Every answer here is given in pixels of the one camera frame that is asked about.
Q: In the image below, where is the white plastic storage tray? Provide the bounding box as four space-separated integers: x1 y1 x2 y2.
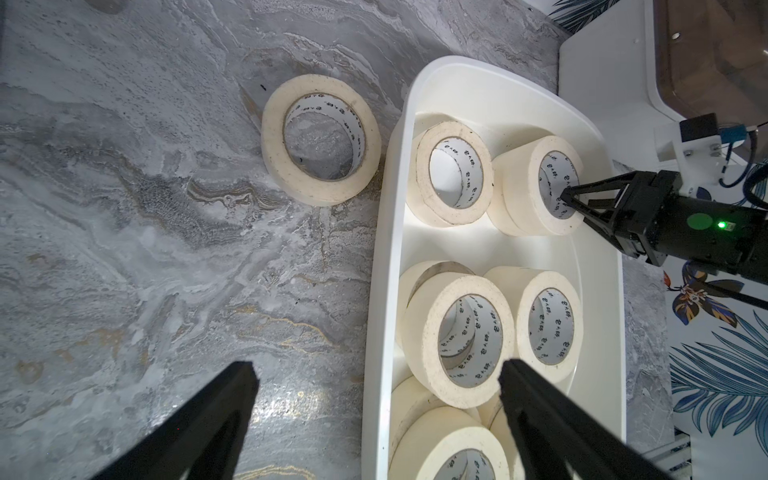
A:
361 56 626 479

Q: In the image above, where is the brown lidded storage box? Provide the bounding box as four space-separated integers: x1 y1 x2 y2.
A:
559 1 767 171

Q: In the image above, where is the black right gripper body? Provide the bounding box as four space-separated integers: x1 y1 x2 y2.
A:
623 171 767 282

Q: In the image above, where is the cream masking tape roll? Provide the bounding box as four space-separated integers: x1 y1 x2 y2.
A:
487 135 584 237
399 272 516 409
485 266 584 384
388 377 482 469
261 74 382 207
406 121 494 228
395 260 474 346
388 407 511 480
477 394 525 480

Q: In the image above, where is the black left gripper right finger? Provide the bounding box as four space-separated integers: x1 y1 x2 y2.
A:
499 359 669 479

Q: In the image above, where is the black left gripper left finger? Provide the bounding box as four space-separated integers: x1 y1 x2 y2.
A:
95 361 259 479

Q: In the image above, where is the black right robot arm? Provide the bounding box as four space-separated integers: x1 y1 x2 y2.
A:
560 171 767 309

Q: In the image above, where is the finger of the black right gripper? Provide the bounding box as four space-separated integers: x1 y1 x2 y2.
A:
580 207 626 254
560 172 636 207

